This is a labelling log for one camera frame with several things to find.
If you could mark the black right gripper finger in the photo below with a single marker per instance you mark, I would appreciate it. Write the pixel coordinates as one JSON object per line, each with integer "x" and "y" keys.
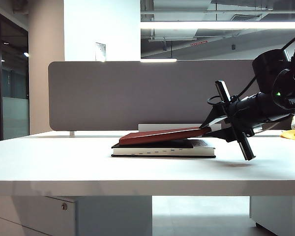
{"x": 217, "y": 115}
{"x": 226, "y": 134}

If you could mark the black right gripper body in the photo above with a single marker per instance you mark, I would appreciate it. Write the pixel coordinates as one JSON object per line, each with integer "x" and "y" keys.
{"x": 238, "y": 118}

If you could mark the red leather-bound book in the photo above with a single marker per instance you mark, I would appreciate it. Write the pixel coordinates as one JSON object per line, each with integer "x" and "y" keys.
{"x": 162, "y": 136}

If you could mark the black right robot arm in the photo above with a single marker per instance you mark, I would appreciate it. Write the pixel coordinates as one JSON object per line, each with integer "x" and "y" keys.
{"x": 265, "y": 66}

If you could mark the black hardcover book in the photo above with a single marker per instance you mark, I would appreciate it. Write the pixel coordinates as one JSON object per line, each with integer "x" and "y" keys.
{"x": 162, "y": 152}

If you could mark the glass office partition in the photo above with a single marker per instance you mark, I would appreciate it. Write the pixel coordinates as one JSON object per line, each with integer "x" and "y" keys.
{"x": 14, "y": 98}

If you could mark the yellow cloth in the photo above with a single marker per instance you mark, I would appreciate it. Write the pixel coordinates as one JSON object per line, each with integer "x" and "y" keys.
{"x": 292, "y": 134}

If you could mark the black hanging ceiling device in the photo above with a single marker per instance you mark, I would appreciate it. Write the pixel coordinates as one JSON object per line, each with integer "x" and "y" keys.
{"x": 233, "y": 47}

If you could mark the red ceiling sign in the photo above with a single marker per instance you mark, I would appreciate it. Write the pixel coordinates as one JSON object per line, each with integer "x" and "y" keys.
{"x": 198, "y": 43}

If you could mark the short ceiling light strip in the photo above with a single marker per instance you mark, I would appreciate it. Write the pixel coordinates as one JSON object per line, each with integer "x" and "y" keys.
{"x": 157, "y": 60}

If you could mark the grey fabric desk divider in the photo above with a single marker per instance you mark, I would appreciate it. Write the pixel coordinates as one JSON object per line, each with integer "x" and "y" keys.
{"x": 137, "y": 98}

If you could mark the white drawer cabinet with lock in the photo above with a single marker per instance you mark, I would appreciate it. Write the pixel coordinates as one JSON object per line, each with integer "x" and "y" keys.
{"x": 39, "y": 216}

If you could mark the long ceiling light strip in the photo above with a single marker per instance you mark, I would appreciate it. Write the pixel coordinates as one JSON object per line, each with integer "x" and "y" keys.
{"x": 211, "y": 25}

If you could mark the round cabinet lock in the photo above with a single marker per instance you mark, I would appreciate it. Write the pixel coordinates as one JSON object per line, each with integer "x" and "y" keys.
{"x": 64, "y": 207}

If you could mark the white cabinet on casters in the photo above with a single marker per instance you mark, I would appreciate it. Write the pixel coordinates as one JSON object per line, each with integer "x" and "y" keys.
{"x": 280, "y": 211}

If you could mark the ceiling air vent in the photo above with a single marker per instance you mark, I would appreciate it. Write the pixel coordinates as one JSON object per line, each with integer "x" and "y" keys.
{"x": 247, "y": 17}

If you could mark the silver wall plate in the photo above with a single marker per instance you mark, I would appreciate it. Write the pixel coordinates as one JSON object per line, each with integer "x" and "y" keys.
{"x": 100, "y": 51}

